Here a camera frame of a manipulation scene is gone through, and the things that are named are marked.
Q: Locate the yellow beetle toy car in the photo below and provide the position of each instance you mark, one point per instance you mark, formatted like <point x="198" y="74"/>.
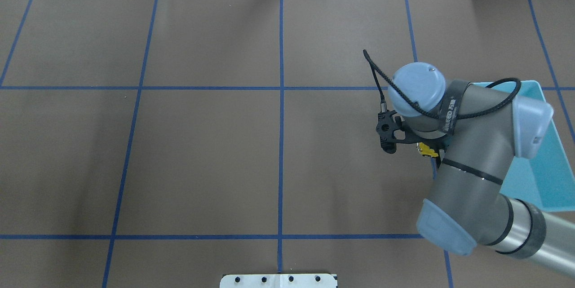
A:
<point x="426" y="151"/>

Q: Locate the light blue plastic bin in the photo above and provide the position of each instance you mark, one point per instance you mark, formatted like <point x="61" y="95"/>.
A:
<point x="547" y="180"/>

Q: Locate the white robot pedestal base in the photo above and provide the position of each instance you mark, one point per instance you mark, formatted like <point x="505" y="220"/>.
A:
<point x="299" y="280"/>

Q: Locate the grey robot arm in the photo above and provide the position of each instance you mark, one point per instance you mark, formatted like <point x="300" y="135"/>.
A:
<point x="481" y="131"/>

